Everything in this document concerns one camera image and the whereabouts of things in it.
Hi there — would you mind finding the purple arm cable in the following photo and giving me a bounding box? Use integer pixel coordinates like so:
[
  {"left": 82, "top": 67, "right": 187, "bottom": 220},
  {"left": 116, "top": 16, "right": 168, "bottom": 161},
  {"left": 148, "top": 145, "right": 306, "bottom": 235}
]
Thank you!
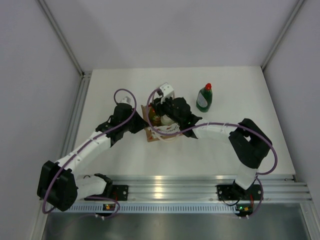
[
  {"left": 41, "top": 88, "right": 137, "bottom": 214},
  {"left": 146, "top": 87, "right": 278, "bottom": 176}
]

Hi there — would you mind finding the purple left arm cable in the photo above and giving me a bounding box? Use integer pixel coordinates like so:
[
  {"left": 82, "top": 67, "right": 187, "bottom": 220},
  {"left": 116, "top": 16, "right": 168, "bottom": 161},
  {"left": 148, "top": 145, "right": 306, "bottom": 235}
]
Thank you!
[{"left": 41, "top": 88, "right": 137, "bottom": 214}]

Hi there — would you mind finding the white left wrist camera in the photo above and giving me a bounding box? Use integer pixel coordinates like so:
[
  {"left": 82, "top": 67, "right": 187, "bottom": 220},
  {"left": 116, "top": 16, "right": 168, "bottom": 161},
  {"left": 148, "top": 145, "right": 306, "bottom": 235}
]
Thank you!
[{"left": 120, "top": 96, "right": 131, "bottom": 105}]

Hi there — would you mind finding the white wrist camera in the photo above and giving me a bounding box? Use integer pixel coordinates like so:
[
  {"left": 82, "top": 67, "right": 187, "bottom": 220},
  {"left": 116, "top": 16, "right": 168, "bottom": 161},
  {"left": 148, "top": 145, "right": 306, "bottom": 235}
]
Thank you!
[
  {"left": 159, "top": 82, "right": 175, "bottom": 104},
  {"left": 120, "top": 96, "right": 131, "bottom": 105}
]

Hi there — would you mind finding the white cap cream bottle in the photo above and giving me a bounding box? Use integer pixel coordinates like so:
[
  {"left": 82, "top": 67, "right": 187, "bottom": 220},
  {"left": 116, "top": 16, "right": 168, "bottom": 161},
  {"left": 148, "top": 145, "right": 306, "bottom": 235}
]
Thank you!
[{"left": 160, "top": 115, "right": 175, "bottom": 126}]

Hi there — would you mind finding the aluminium mounting rail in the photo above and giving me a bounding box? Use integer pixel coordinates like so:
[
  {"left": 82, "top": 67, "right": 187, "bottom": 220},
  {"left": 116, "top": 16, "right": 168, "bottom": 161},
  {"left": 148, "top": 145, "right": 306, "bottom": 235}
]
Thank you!
[{"left": 110, "top": 175, "right": 312, "bottom": 203}]

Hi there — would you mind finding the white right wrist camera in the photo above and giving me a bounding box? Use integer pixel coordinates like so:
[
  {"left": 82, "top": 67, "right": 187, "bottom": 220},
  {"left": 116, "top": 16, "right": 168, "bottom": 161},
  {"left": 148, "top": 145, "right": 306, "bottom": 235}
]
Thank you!
[{"left": 159, "top": 82, "right": 175, "bottom": 104}]

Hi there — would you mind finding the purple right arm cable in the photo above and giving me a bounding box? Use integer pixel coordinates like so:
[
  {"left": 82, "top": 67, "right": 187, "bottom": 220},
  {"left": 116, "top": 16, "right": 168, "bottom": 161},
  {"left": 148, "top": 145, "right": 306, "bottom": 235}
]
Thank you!
[{"left": 146, "top": 87, "right": 278, "bottom": 176}]

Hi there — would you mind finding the white slotted cable duct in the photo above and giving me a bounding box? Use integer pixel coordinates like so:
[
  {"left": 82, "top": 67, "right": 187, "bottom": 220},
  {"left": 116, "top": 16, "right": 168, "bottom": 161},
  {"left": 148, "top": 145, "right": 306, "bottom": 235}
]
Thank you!
[{"left": 67, "top": 203, "right": 239, "bottom": 214}]

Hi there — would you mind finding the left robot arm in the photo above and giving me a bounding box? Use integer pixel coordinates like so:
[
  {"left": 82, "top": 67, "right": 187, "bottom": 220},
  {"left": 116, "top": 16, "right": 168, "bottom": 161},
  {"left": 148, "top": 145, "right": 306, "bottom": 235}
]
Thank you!
[{"left": 37, "top": 103, "right": 148, "bottom": 212}]

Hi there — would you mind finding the aluminium frame post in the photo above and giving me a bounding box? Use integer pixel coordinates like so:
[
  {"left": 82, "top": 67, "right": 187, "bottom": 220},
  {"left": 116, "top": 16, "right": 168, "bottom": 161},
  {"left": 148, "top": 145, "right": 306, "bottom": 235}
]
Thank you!
[
  {"left": 260, "top": 0, "right": 307, "bottom": 72},
  {"left": 37, "top": 0, "right": 85, "bottom": 76}
]

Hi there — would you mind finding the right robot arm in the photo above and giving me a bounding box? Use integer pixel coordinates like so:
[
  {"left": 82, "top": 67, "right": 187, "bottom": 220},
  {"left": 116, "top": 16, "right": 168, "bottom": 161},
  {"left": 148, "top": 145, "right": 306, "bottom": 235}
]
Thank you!
[{"left": 149, "top": 97, "right": 278, "bottom": 200}]

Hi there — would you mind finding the green dish soap bottle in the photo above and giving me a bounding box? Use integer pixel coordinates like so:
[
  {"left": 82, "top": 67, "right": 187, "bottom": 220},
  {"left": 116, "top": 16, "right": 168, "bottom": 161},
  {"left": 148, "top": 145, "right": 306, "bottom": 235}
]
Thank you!
[{"left": 196, "top": 83, "right": 213, "bottom": 113}]

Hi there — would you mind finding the aluminium frame post left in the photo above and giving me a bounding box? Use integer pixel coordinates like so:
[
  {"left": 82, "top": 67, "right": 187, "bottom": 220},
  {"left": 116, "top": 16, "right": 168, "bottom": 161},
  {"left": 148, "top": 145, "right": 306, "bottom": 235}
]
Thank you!
[{"left": 37, "top": 0, "right": 85, "bottom": 76}]

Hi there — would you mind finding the watermelon print canvas bag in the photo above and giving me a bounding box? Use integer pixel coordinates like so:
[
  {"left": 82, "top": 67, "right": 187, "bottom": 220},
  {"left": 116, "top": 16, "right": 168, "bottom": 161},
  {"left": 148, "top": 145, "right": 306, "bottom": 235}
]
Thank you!
[{"left": 141, "top": 99, "right": 186, "bottom": 144}]

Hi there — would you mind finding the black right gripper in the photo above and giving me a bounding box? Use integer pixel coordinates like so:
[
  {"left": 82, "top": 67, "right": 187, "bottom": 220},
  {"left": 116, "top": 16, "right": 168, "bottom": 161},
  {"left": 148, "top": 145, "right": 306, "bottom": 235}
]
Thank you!
[{"left": 150, "top": 95, "right": 183, "bottom": 126}]

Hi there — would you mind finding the aluminium frame post right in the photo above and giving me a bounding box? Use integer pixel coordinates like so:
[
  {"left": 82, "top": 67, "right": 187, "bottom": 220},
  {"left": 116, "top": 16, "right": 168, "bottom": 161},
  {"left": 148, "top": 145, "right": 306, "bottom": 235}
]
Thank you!
[{"left": 260, "top": 0, "right": 307, "bottom": 72}]

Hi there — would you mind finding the yellow dish soap bottle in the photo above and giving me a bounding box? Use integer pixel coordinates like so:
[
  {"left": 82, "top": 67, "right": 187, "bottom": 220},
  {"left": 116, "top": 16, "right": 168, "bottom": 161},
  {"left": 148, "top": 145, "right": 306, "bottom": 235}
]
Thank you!
[{"left": 148, "top": 107, "right": 162, "bottom": 127}]

